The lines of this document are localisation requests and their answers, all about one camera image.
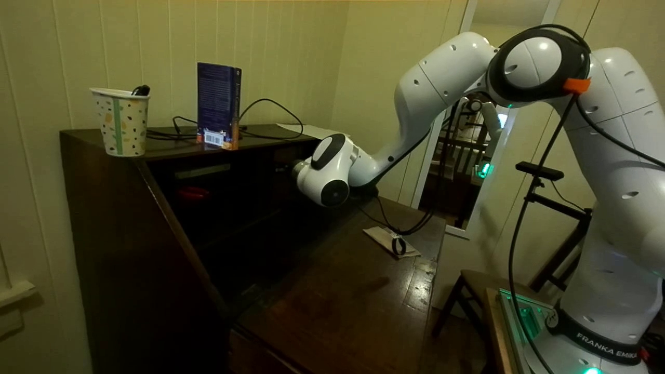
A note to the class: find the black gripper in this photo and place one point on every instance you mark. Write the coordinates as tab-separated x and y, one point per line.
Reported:
284	170

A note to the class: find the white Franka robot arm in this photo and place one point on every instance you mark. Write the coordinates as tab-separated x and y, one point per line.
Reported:
450	69

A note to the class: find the dark blue box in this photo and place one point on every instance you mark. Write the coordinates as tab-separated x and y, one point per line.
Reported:
220	105

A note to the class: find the small red object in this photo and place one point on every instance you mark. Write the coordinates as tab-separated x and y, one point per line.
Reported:
192	195

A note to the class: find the dark wooden secretary desk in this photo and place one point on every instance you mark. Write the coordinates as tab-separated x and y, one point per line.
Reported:
346	298

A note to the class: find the black utensil in cup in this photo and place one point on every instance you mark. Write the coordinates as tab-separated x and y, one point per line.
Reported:
142	90

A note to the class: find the polka dot paper cup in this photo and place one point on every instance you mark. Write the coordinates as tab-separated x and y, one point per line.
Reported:
124	126

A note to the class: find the dark wooden background furniture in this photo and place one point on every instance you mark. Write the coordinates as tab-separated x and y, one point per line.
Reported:
450	187

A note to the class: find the wooden stool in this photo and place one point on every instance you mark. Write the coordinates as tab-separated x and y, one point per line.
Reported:
470	279

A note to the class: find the black camera tripod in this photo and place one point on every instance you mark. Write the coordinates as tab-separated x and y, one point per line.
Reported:
542	171

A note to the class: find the robot mount table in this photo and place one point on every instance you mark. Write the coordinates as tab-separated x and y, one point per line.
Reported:
514	313

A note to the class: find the white wall ledge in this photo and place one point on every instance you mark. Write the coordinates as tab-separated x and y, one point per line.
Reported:
13	294

